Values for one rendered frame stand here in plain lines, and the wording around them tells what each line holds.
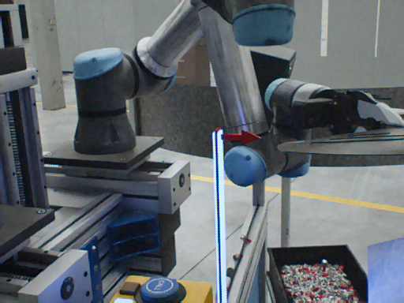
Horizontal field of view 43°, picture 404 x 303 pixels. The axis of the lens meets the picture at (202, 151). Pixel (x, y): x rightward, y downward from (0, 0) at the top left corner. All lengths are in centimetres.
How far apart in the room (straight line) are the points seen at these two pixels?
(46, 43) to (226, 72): 649
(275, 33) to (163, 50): 61
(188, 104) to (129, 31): 770
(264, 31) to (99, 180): 72
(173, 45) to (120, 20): 938
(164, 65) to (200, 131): 157
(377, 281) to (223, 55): 45
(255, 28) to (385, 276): 39
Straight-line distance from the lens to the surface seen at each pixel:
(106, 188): 123
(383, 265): 79
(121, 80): 121
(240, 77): 91
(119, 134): 121
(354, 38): 693
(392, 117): 79
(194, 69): 748
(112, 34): 1072
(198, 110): 276
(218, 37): 92
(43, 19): 733
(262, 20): 62
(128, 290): 56
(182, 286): 57
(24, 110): 110
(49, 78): 739
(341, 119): 87
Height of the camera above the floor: 137
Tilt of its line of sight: 16 degrees down
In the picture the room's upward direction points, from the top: 2 degrees counter-clockwise
